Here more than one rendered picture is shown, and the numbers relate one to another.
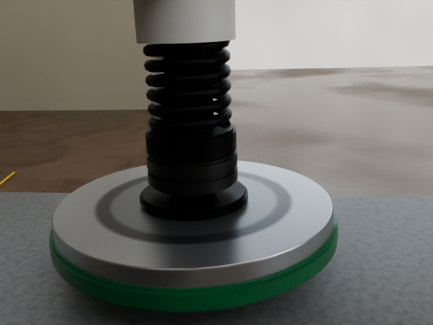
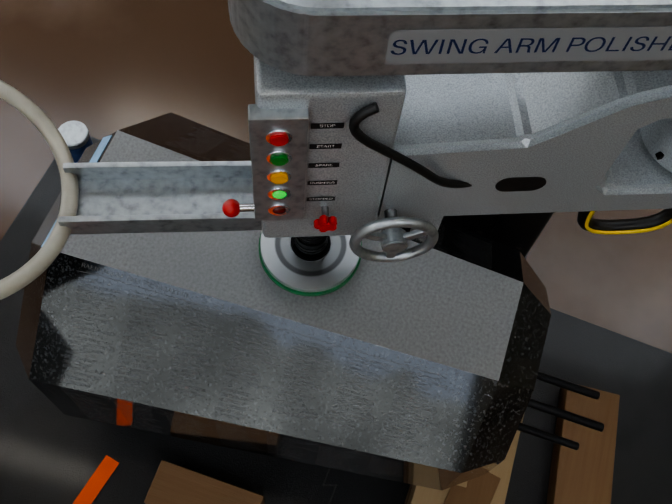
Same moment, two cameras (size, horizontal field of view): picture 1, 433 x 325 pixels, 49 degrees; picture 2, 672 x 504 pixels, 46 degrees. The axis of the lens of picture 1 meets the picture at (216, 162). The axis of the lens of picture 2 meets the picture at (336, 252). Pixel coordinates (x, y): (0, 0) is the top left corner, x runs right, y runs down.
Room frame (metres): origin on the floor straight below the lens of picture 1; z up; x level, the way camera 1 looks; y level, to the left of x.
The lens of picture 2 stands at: (1.08, 0.09, 2.35)
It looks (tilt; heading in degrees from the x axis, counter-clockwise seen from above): 64 degrees down; 181
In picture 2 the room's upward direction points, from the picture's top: 8 degrees clockwise
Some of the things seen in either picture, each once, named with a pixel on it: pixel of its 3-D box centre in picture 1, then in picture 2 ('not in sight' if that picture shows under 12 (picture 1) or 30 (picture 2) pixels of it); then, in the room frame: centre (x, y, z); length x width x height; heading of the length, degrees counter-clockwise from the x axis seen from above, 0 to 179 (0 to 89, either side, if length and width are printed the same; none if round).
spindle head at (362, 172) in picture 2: not in sight; (369, 121); (0.33, 0.10, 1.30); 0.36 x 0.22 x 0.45; 103
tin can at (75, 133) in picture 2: not in sight; (76, 143); (-0.26, -0.85, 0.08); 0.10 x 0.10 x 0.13
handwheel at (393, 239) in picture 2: not in sight; (391, 221); (0.44, 0.16, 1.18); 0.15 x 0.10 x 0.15; 103
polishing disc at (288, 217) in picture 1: (194, 206); (310, 244); (0.35, 0.02, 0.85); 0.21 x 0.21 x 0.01
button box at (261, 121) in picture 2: not in sight; (278, 167); (0.47, -0.02, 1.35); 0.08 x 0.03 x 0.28; 103
